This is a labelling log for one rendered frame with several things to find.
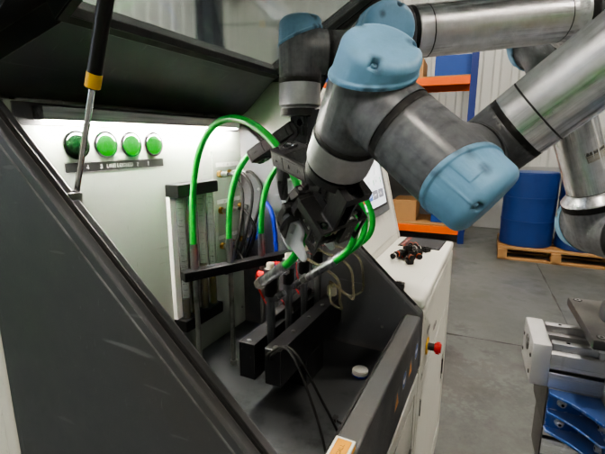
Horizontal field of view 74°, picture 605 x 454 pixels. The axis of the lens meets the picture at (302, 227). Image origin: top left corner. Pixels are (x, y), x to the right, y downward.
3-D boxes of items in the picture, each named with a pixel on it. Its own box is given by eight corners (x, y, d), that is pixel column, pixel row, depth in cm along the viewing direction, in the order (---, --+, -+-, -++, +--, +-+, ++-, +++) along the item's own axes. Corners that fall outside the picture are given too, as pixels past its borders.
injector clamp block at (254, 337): (281, 419, 83) (280, 350, 79) (240, 404, 87) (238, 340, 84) (340, 345, 113) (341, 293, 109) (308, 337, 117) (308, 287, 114)
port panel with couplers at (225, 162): (225, 266, 111) (221, 151, 104) (215, 265, 112) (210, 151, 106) (251, 254, 122) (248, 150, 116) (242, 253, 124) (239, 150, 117)
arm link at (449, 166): (538, 166, 38) (450, 95, 41) (519, 173, 29) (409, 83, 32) (477, 224, 42) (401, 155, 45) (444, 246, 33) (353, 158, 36)
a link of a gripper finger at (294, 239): (290, 279, 61) (306, 247, 54) (272, 248, 63) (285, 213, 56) (307, 272, 63) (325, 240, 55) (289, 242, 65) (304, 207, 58)
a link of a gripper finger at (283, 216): (275, 241, 58) (290, 204, 52) (270, 233, 59) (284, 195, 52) (302, 232, 61) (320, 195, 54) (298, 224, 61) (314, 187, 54)
